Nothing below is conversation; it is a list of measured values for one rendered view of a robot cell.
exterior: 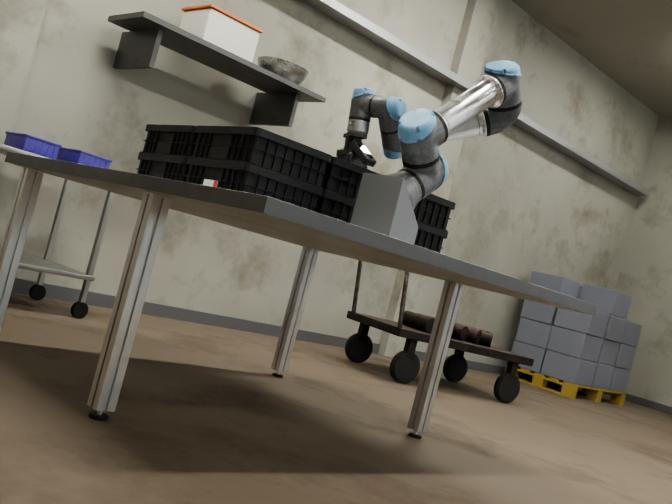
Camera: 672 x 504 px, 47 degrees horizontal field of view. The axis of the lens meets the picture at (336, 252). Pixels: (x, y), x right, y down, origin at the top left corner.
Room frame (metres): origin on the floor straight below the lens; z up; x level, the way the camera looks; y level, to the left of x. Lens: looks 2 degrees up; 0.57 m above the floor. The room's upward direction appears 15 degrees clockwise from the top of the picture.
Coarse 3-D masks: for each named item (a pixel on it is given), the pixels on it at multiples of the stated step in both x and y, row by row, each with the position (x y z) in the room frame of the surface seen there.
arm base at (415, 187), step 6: (390, 174) 2.35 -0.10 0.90; (396, 174) 2.35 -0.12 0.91; (402, 174) 2.35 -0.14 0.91; (408, 174) 2.36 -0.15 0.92; (414, 174) 2.36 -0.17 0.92; (408, 180) 2.34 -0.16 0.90; (414, 180) 2.35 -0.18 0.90; (420, 180) 2.36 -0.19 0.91; (408, 186) 2.32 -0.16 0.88; (414, 186) 2.34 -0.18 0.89; (420, 186) 2.36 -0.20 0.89; (408, 192) 2.31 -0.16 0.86; (414, 192) 2.33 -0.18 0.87; (420, 192) 2.37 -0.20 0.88; (414, 198) 2.33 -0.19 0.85; (420, 198) 2.38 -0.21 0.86; (414, 204) 2.34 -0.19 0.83
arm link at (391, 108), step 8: (376, 96) 2.58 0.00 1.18; (384, 96) 2.57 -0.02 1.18; (392, 96) 2.56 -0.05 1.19; (376, 104) 2.56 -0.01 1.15; (384, 104) 2.54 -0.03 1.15; (392, 104) 2.53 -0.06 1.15; (400, 104) 2.53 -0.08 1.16; (376, 112) 2.57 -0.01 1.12; (384, 112) 2.55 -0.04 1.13; (392, 112) 2.54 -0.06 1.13; (400, 112) 2.54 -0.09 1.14; (384, 120) 2.57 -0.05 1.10; (392, 120) 2.57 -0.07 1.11; (384, 128) 2.59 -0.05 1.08; (392, 128) 2.58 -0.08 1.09
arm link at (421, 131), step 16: (496, 64) 2.53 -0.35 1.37; (512, 64) 2.52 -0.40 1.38; (480, 80) 2.51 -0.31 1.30; (496, 80) 2.48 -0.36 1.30; (512, 80) 2.50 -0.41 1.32; (464, 96) 2.44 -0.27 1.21; (480, 96) 2.45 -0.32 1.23; (496, 96) 2.49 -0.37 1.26; (512, 96) 2.53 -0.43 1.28; (416, 112) 2.35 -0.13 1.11; (432, 112) 2.32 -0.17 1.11; (448, 112) 2.38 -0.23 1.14; (464, 112) 2.41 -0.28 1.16; (480, 112) 2.48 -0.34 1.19; (400, 128) 2.32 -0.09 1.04; (416, 128) 2.29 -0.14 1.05; (432, 128) 2.30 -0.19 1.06; (448, 128) 2.38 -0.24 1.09; (400, 144) 2.36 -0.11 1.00; (416, 144) 2.32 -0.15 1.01; (432, 144) 2.33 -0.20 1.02; (416, 160) 2.35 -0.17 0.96; (432, 160) 2.36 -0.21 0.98
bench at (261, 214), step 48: (144, 192) 2.22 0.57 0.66; (192, 192) 1.95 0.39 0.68; (240, 192) 1.81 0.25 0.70; (144, 240) 2.19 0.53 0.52; (288, 240) 3.52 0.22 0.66; (336, 240) 2.16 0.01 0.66; (384, 240) 2.01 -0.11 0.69; (0, 288) 2.86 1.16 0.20; (144, 288) 2.22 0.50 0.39; (480, 288) 3.15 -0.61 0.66; (528, 288) 2.51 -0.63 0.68; (288, 336) 3.85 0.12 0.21; (432, 336) 3.21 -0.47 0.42; (96, 384) 2.21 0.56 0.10; (432, 384) 3.19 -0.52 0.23
